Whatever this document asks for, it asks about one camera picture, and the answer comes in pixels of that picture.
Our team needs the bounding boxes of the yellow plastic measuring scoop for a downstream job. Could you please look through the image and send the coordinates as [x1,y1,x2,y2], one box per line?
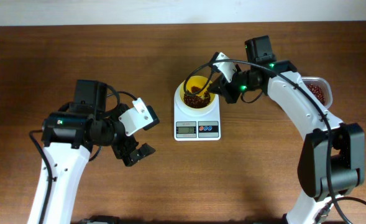
[200,91,211,102]

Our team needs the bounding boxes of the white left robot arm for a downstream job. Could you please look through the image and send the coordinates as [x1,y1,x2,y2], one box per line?
[28,80,160,223]

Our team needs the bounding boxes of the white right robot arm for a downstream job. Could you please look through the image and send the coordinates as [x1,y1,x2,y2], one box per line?
[208,35,365,223]

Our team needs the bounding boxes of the yellow plastic bowl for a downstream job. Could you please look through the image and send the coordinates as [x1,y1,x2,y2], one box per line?
[178,76,215,109]

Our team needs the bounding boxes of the red beans in bowl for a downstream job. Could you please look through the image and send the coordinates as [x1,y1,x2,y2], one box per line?
[183,94,210,109]

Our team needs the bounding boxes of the white digital kitchen scale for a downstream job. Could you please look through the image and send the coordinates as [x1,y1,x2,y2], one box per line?
[173,83,221,141]

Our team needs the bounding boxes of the clear plastic bean container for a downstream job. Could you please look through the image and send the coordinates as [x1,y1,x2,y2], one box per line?
[302,77,333,108]

